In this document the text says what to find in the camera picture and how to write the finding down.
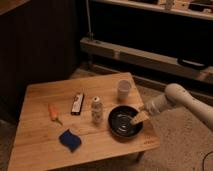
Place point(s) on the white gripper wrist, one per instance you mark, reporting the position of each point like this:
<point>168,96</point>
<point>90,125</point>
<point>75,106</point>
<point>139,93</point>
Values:
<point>154,107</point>

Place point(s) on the long wooden bench beam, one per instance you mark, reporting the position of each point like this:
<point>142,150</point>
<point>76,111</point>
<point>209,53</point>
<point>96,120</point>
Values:
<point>145,59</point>

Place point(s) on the wooden table leg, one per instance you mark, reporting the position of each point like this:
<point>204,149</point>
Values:
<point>139,156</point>

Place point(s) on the orange carrot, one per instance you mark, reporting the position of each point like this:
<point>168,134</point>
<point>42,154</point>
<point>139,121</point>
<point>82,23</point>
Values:
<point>53,114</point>

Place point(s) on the black and white box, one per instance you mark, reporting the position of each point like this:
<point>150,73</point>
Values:
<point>77,104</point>

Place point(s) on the white plastic cup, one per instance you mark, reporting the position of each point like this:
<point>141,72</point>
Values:
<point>123,89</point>

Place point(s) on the blue sponge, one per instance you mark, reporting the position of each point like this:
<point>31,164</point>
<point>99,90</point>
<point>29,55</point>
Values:
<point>70,140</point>

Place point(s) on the black handle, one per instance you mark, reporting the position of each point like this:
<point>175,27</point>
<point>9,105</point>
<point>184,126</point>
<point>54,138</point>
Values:
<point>193,65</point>

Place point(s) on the small white bottle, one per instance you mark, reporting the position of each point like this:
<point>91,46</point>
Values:
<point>97,110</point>

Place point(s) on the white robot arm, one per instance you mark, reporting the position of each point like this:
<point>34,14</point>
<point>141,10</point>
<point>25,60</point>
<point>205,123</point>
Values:
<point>174,95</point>

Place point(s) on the upper wooden shelf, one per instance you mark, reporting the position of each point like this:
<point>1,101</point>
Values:
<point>156,8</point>

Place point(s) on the metal pole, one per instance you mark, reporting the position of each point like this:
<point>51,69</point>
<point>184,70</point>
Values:
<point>90,33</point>

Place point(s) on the dark ceramic bowl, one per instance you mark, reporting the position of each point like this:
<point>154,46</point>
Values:
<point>119,122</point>

